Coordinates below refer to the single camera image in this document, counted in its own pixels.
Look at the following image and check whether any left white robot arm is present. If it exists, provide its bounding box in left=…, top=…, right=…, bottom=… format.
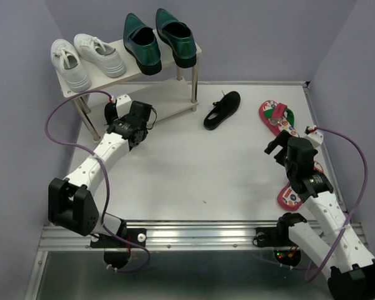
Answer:
left=48, top=96, right=156, bottom=246

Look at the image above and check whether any left white sneaker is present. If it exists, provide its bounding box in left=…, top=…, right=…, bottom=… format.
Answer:
left=51, top=39, right=92, bottom=93

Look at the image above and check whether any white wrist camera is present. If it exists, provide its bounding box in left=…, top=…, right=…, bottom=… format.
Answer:
left=116, top=94, right=132, bottom=118
left=304, top=125, right=324, bottom=149

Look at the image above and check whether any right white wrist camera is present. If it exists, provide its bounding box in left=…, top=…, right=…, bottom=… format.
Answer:
left=304, top=125, right=324, bottom=149

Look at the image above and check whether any pink patterned sandal near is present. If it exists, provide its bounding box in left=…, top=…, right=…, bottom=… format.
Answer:
left=276, top=161, right=324, bottom=212

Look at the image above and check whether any white two-tier shoe shelf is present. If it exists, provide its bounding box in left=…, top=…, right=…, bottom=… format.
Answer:
left=74, top=39, right=198, bottom=142

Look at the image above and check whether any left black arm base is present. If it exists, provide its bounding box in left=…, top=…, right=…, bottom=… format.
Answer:
left=90, top=214, right=150, bottom=273

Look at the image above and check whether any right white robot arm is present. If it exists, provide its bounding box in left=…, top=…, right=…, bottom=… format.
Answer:
left=264, top=127, right=375, bottom=299

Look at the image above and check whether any green loafer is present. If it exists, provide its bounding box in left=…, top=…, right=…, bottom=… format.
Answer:
left=155, top=8, right=197, bottom=69
left=123, top=12, right=162, bottom=76

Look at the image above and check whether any right white sneaker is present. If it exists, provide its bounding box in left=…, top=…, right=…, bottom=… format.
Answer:
left=74, top=34, right=126, bottom=78

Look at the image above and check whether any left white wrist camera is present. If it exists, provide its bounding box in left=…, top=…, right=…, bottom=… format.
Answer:
left=116, top=94, right=132, bottom=118

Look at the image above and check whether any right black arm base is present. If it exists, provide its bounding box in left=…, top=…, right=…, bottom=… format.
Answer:
left=252, top=212, right=307, bottom=269

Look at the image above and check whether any white sneaker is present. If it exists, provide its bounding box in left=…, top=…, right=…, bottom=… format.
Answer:
left=74, top=34, right=126, bottom=78
left=51, top=39, right=92, bottom=93

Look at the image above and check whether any aluminium mounting rail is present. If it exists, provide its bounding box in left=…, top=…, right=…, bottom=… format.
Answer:
left=38, top=221, right=276, bottom=252

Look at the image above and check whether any black lace shoe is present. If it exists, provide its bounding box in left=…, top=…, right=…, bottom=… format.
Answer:
left=203, top=91, right=241, bottom=131
left=103, top=101, right=159, bottom=129

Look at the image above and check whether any pink patterned sandal far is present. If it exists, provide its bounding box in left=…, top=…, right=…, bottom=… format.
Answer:
left=259, top=100, right=299, bottom=137

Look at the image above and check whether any pink patterned sandal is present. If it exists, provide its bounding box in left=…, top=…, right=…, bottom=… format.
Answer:
left=276, top=161, right=324, bottom=212
left=259, top=100, right=299, bottom=137

